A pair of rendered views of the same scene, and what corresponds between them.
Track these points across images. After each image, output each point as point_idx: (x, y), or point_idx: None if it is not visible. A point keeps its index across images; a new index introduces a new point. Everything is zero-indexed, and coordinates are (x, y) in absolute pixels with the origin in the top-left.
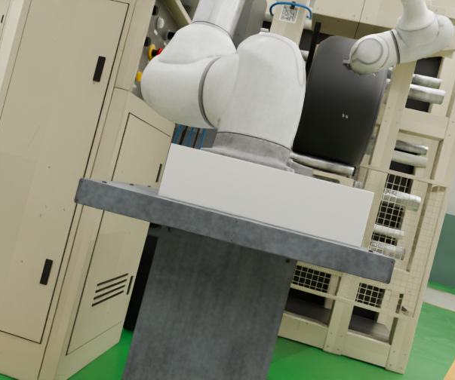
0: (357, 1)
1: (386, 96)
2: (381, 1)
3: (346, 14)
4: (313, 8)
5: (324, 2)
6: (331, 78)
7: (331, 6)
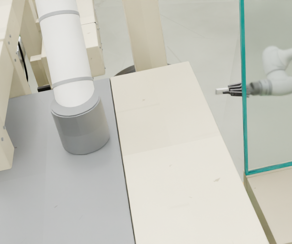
0: (98, 35)
1: (45, 79)
2: (96, 21)
3: (102, 53)
4: (104, 70)
5: (102, 58)
6: None
7: (102, 56)
